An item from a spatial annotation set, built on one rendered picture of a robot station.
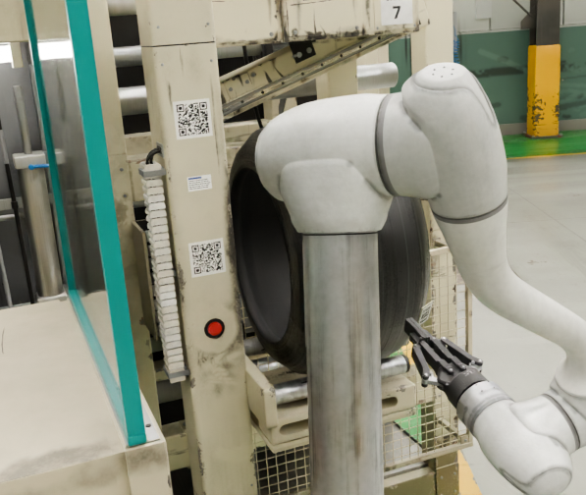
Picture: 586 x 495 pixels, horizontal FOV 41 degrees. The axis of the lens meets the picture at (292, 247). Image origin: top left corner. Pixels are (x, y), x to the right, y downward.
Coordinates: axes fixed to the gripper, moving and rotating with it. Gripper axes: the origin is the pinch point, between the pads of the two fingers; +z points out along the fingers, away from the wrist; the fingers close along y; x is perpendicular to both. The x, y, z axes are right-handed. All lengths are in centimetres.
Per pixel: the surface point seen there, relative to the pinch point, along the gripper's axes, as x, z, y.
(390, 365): 22.4, 17.4, -5.8
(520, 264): 180, 256, -252
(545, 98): 240, 682, -619
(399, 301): -0.5, 10.7, -1.9
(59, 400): -26, -28, 68
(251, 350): 31, 44, 18
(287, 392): 22.6, 17.2, 19.7
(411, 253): -10.0, 12.7, -4.9
